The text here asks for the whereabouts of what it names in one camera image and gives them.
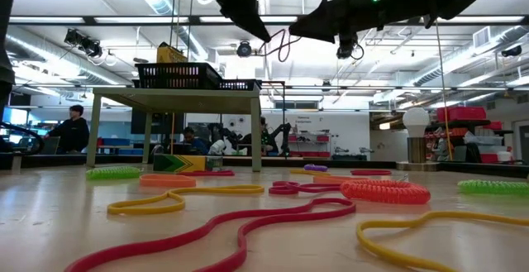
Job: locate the white cup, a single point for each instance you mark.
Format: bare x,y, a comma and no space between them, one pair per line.
504,156

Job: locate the yellow rubber band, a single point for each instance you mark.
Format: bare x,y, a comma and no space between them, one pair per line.
360,232
256,189
301,172

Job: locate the large red storage bin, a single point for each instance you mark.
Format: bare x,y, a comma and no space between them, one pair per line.
460,114

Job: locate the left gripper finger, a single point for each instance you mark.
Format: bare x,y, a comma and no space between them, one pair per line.
244,11

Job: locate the person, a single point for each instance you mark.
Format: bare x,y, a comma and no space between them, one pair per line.
264,139
72,133
194,141

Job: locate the white camera device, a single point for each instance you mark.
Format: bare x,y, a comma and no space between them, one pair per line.
217,147

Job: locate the white rack with red bins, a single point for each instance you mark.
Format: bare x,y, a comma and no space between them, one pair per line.
322,138

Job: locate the small red storage bin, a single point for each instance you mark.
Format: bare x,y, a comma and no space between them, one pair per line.
492,125

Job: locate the white plastic tub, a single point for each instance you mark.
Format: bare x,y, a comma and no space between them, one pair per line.
481,139

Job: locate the silver ventilation duct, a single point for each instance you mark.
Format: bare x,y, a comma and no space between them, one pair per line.
49,55

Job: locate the white post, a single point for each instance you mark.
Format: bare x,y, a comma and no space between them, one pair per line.
16,163

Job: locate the white bulb table lamp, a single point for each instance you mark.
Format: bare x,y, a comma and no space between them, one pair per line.
416,121

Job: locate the background black robot arm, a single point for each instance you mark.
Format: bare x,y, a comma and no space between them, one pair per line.
285,133

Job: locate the yellow Crayola crayon box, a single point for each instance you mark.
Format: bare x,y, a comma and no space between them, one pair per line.
177,163
169,55

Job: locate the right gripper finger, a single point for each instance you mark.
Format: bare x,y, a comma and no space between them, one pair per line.
320,20

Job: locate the black monitor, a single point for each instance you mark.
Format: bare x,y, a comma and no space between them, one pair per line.
165,123

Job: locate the pale green metal riser shelf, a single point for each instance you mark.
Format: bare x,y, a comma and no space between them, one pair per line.
177,100

